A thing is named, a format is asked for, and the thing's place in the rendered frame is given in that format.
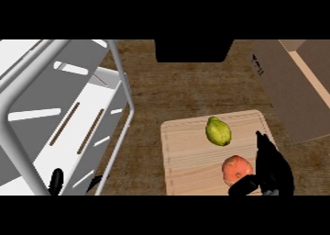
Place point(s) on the orange red fruit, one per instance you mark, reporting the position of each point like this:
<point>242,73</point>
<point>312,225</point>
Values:
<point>234,171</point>

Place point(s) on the pale wooden cutting board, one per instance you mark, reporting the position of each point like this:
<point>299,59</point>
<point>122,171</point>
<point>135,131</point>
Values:
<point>194,165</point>

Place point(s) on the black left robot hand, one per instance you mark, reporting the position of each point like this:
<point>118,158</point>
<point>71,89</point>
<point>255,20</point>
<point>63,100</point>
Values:
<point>56,182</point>

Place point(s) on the white metal dish rack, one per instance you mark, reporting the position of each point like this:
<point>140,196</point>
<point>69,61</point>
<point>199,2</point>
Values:
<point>59,101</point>

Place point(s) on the green squash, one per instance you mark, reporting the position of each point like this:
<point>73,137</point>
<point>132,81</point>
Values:
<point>216,131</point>

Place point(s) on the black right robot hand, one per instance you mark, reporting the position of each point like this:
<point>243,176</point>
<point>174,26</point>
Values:
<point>271,168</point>

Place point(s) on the brown cardboard box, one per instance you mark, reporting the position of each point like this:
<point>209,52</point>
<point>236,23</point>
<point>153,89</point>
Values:
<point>298,91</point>

